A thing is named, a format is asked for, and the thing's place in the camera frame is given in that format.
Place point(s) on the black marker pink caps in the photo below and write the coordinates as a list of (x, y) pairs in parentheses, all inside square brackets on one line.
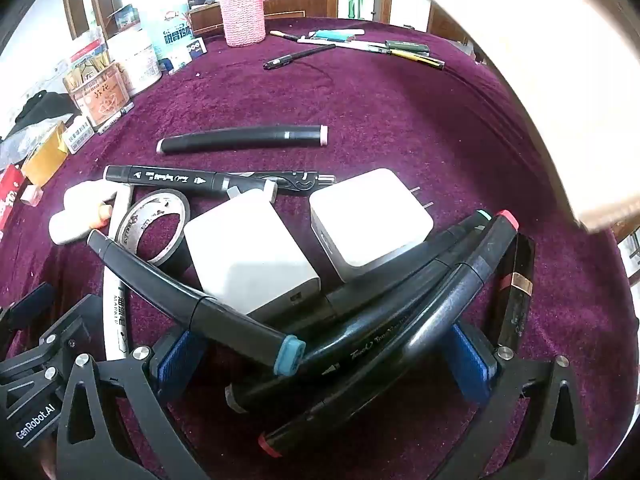
[(240, 139)]

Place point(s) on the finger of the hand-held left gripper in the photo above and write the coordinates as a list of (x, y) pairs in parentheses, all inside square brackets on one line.
[(60, 340), (27, 304)]

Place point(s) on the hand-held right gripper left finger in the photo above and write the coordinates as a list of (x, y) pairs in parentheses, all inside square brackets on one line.
[(175, 367)]

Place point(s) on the black marker white print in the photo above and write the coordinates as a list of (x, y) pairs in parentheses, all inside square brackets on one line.
[(165, 177)]

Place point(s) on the white dropper bottle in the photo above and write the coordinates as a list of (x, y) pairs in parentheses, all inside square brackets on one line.
[(85, 195)]

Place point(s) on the white eraser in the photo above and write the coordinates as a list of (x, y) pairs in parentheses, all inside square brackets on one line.
[(32, 194)]

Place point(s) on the small white blue box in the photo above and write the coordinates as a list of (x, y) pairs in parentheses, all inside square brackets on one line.
[(195, 47)]

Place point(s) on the black marker blue caps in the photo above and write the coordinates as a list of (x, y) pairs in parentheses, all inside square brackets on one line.
[(200, 305)]

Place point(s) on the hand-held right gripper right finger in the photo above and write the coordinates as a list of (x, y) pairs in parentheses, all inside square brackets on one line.
[(467, 362)]

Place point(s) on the wooden counter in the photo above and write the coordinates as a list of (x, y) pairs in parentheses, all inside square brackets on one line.
[(290, 2)]

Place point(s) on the grey capped marker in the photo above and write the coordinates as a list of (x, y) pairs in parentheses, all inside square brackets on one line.
[(115, 117)]

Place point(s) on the yellow packet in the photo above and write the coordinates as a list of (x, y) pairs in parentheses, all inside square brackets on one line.
[(45, 157)]

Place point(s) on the blue white package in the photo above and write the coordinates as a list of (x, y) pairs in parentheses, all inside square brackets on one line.
[(172, 30)]

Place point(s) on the white bottle orange cap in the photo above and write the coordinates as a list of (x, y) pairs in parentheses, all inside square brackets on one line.
[(67, 227)]

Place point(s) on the white pen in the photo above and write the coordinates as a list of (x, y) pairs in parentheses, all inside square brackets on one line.
[(340, 44)]

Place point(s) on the white stick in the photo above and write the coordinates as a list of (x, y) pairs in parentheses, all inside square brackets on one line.
[(357, 35)]

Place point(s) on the yellow pen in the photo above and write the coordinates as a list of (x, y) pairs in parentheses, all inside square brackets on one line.
[(422, 60)]

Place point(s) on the slim black pen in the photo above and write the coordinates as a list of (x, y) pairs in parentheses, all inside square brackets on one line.
[(300, 55)]

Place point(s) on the black marker red caps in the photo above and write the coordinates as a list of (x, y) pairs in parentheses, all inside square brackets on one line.
[(425, 330)]

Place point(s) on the small white charger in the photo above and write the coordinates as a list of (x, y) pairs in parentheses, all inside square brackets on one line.
[(370, 225)]

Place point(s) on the black tape roll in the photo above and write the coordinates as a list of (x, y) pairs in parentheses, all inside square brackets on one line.
[(131, 230)]

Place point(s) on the white canister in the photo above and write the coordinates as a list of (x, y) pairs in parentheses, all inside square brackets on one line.
[(135, 65)]

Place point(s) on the black pen swirl pattern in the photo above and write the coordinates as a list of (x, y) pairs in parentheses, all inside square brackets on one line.
[(295, 180)]

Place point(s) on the black marker grey end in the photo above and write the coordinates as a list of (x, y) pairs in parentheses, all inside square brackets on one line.
[(320, 365)]

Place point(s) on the red package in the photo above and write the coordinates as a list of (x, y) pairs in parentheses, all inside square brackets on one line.
[(7, 195)]

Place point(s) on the orange print box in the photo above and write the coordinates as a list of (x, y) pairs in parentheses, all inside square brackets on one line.
[(97, 95)]

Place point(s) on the black lipstick gold band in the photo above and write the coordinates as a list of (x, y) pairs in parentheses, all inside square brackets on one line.
[(515, 260)]

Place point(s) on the cardboard box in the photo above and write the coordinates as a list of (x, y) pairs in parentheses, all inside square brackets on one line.
[(550, 85)]

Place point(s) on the purple velvet tablecloth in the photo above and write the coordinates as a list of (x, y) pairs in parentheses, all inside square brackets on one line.
[(375, 110)]

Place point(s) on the large white charger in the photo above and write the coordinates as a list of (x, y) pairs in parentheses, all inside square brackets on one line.
[(250, 255)]

